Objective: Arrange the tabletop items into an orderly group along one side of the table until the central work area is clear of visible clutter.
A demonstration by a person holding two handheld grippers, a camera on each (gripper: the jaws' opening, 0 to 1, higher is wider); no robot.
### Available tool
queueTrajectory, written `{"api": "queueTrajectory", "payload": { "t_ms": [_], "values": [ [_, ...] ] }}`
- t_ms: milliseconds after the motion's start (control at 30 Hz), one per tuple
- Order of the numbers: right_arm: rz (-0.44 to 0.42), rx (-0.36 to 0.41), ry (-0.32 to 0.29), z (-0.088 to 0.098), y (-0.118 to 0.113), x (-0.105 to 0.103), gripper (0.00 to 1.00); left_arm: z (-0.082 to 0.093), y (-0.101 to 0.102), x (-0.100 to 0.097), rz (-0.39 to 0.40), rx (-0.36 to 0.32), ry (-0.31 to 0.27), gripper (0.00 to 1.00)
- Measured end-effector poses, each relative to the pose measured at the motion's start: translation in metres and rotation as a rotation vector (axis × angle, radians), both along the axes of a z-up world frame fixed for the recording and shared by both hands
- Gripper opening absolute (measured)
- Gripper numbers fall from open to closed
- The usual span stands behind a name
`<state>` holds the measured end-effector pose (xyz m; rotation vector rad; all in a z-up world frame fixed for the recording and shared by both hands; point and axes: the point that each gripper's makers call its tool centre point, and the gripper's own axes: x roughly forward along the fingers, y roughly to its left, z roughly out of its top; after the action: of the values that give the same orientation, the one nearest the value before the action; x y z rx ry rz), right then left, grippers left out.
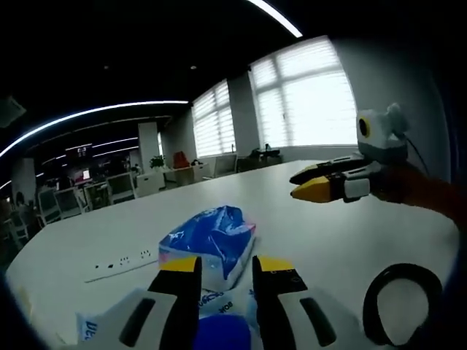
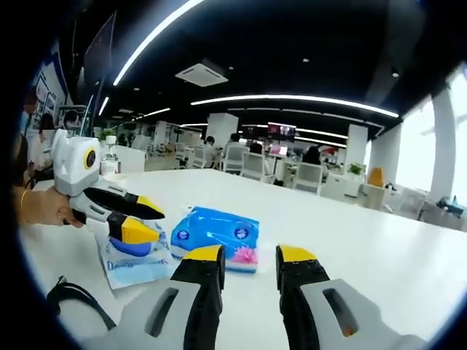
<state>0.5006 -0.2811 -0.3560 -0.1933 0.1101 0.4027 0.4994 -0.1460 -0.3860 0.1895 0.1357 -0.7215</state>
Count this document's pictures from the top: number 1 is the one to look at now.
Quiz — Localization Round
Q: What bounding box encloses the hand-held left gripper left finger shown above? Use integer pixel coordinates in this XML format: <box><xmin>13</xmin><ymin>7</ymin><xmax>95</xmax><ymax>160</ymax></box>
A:
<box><xmin>95</xmin><ymin>256</ymin><xmax>204</xmax><ymax>350</ymax></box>

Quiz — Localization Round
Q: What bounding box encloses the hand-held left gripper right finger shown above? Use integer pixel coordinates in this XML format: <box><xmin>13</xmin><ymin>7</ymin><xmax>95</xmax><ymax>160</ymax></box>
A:
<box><xmin>251</xmin><ymin>254</ymin><xmax>364</xmax><ymax>350</ymax></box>

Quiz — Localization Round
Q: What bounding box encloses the blue wet wipes packet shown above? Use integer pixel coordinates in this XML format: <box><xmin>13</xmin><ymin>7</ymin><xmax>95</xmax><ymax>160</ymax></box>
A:
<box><xmin>75</xmin><ymin>286</ymin><xmax>264</xmax><ymax>350</ymax></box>

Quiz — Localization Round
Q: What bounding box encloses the blue tissue pack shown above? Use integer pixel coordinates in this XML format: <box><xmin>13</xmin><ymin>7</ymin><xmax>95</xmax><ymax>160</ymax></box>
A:
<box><xmin>158</xmin><ymin>204</ymin><xmax>258</xmax><ymax>292</ymax></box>

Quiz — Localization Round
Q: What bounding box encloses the white power strip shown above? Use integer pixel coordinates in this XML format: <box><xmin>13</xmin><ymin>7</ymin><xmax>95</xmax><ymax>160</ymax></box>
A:
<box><xmin>82</xmin><ymin>247</ymin><xmax>162</xmax><ymax>284</ymax></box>

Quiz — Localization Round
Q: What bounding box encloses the person's right hand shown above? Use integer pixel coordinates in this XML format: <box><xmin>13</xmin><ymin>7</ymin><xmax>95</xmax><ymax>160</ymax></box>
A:
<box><xmin>371</xmin><ymin>163</ymin><xmax>421</xmax><ymax>206</ymax></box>

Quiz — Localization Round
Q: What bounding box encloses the dark low cabinet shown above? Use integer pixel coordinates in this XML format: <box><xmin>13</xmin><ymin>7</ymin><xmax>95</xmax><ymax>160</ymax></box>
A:
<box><xmin>236</xmin><ymin>147</ymin><xmax>284</xmax><ymax>172</ymax></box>

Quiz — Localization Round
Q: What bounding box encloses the window with white blinds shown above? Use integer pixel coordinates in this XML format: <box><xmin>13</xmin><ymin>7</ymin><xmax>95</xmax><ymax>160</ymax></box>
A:
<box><xmin>250</xmin><ymin>36</ymin><xmax>358</xmax><ymax>154</ymax></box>
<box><xmin>191</xmin><ymin>79</ymin><xmax>236</xmax><ymax>158</ymax></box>

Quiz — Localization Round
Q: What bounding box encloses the row of white office chairs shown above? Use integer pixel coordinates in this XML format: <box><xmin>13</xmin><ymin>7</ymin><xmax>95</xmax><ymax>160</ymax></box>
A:
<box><xmin>7</xmin><ymin>171</ymin><xmax>138</xmax><ymax>241</ymax></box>

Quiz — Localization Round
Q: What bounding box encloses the long ceiling light strip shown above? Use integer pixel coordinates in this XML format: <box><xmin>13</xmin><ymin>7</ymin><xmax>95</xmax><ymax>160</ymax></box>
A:
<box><xmin>247</xmin><ymin>0</ymin><xmax>304</xmax><ymax>38</ymax></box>
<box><xmin>0</xmin><ymin>101</ymin><xmax>193</xmax><ymax>158</ymax></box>

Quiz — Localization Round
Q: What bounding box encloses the hanging dark screen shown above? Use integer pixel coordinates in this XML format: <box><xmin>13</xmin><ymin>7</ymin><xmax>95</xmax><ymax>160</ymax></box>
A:
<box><xmin>65</xmin><ymin>144</ymin><xmax>93</xmax><ymax>158</ymax></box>

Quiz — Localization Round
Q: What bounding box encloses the ceiling air vent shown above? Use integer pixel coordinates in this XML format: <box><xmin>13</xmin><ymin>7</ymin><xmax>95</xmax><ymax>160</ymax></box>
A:
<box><xmin>0</xmin><ymin>95</ymin><xmax>27</xmax><ymax>128</ymax></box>

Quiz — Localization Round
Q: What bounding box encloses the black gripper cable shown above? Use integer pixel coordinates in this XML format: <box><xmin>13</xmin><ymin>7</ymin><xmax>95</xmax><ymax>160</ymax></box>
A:
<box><xmin>401</xmin><ymin>131</ymin><xmax>430</xmax><ymax>174</ymax></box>

